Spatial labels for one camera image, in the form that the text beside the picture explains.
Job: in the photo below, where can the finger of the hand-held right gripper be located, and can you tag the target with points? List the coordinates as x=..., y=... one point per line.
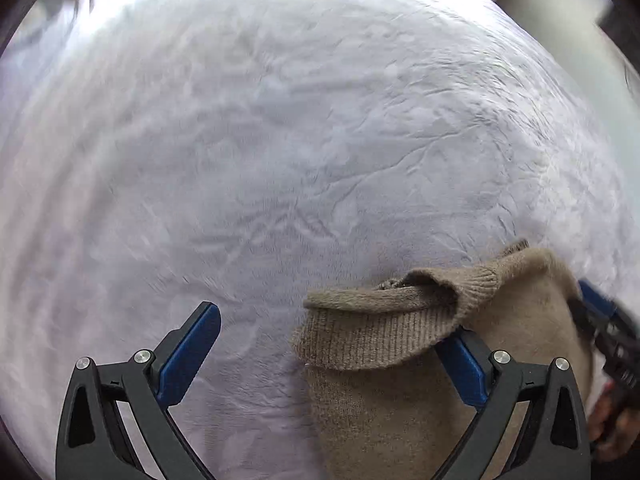
x=582, y=321
x=597, y=299

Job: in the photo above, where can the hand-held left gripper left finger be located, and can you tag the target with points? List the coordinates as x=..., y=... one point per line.
x=187, y=350

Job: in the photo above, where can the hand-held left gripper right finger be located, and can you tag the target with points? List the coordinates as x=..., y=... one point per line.
x=465, y=370

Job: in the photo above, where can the brown knit sweater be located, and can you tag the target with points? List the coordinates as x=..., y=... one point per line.
x=400, y=410

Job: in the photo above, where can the person's right hand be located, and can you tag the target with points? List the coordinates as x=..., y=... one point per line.
x=612, y=425

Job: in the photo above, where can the lavender bed blanket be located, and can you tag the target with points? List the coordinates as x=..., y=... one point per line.
x=275, y=135

